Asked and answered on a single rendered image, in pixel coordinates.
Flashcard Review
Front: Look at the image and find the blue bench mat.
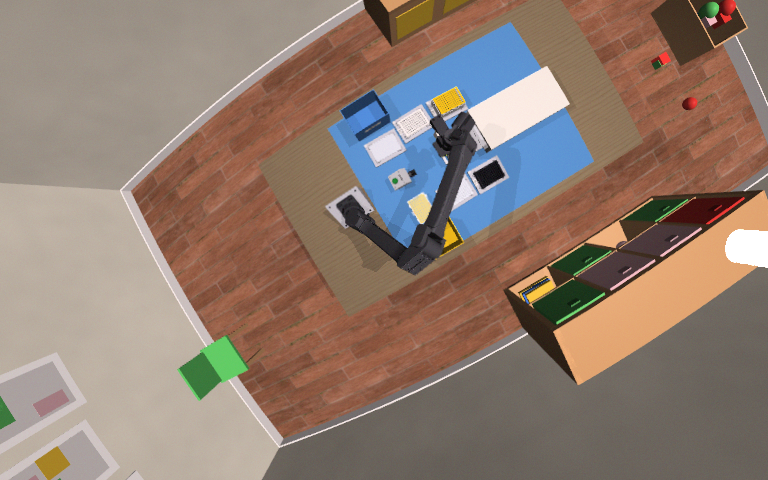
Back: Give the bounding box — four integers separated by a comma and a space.
328, 22, 594, 248

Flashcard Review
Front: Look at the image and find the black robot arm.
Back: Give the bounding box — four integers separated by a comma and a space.
336, 112, 477, 275

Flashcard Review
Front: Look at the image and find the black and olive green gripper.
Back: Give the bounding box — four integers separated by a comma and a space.
432, 141, 451, 158

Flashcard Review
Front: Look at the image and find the yellow open-top bin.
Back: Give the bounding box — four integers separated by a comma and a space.
441, 217, 464, 256

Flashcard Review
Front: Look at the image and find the blue open-top box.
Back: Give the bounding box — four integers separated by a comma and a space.
340, 89, 390, 142

